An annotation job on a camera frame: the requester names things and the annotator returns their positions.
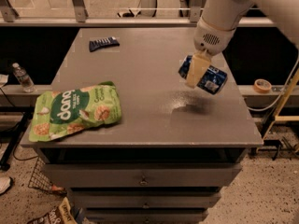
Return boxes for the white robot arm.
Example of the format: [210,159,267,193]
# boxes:
[186,0,299,88]

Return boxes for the top drawer knob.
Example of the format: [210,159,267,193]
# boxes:
[139,177,148,187]

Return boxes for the clear plastic water bottle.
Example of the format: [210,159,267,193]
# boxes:
[12,63,35,93]

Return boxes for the brown snack bag on floor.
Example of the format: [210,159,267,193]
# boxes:
[27,198,78,224]

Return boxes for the green dang chips bag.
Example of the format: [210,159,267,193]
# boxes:
[29,81,121,142]

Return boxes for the grey drawer cabinet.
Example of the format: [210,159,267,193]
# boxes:
[34,28,263,224]

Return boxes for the dark blue snack bar wrapper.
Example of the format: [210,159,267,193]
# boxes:
[89,36,120,52]

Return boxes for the wire mesh basket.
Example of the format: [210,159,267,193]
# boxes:
[28,158,66,195]

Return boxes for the blue pepsi can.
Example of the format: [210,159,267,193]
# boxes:
[178,55,227,95]

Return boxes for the black cable on floor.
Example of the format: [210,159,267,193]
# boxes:
[0,86,40,161]

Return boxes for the yellow metal stand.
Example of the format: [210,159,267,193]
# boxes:
[260,67,299,161]

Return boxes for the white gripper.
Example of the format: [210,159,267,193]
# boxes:
[186,19,235,89]

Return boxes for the roll of tan tape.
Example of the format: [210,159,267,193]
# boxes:
[253,78,272,93]

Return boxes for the white shoe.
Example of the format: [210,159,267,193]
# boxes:
[0,176,13,195]

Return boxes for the metal railing frame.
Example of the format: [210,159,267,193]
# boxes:
[0,0,275,28]

